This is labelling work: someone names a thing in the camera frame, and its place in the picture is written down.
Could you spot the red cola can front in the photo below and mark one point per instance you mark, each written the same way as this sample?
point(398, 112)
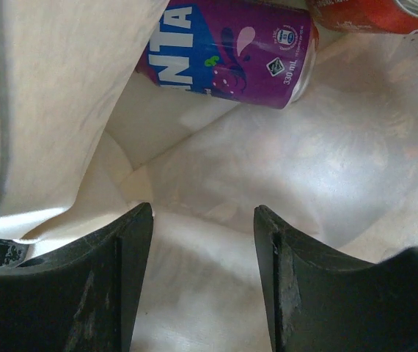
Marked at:
point(366, 16)

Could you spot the purple Fanta can front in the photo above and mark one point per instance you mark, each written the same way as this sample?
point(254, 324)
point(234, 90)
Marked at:
point(245, 51)

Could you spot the cream canvas tote bag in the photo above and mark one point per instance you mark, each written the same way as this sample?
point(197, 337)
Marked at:
point(85, 138)

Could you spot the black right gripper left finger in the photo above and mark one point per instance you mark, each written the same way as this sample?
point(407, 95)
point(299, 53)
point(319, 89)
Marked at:
point(82, 296)

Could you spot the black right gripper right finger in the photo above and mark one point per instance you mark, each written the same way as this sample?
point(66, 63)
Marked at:
point(320, 299)

